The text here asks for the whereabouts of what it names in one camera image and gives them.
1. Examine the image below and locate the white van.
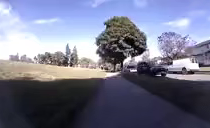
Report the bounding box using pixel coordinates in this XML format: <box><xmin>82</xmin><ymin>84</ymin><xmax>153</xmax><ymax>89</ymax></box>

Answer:
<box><xmin>167</xmin><ymin>57</ymin><xmax>201</xmax><ymax>75</ymax></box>

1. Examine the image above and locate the pale house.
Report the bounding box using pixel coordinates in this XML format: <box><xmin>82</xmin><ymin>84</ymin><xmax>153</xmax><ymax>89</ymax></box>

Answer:
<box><xmin>189</xmin><ymin>38</ymin><xmax>210</xmax><ymax>67</ymax></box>

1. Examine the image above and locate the vehicle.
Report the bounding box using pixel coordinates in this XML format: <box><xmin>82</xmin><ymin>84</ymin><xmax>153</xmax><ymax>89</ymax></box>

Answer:
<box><xmin>123</xmin><ymin>61</ymin><xmax>138</xmax><ymax>73</ymax></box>

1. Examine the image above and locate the bare purple-tinged tree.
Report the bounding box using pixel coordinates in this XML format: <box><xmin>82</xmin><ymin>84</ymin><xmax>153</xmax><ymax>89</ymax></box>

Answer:
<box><xmin>157</xmin><ymin>31</ymin><xmax>193</xmax><ymax>62</ymax></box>

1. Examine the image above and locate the grass verge strip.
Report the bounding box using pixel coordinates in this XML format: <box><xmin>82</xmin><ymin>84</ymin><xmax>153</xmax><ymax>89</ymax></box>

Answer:
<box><xmin>121</xmin><ymin>72</ymin><xmax>210</xmax><ymax>126</ymax></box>

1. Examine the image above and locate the grey concrete sidewalk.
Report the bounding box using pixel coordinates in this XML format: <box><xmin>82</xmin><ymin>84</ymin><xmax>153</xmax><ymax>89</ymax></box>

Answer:
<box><xmin>73</xmin><ymin>71</ymin><xmax>210</xmax><ymax>128</ymax></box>

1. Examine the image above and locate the large dark green tree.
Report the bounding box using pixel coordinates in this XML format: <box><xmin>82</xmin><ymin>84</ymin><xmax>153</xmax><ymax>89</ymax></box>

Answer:
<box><xmin>95</xmin><ymin>15</ymin><xmax>148</xmax><ymax>72</ymax></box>

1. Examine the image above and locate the row of distant trees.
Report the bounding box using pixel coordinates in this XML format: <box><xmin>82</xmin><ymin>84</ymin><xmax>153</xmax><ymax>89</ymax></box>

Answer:
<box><xmin>33</xmin><ymin>43</ymin><xmax>97</xmax><ymax>67</ymax></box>

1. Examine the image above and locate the dry grass field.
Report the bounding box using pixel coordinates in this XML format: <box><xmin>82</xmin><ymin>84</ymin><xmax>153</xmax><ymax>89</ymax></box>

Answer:
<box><xmin>0</xmin><ymin>58</ymin><xmax>109</xmax><ymax>128</ymax></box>

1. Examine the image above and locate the dark parked car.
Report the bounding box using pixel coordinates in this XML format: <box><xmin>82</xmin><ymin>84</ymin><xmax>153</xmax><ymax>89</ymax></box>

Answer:
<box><xmin>136</xmin><ymin>61</ymin><xmax>169</xmax><ymax>78</ymax></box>

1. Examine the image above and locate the grey asphalt road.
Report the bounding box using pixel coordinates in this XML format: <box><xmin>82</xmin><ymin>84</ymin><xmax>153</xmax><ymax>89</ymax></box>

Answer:
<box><xmin>165</xmin><ymin>72</ymin><xmax>210</xmax><ymax>83</ymax></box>

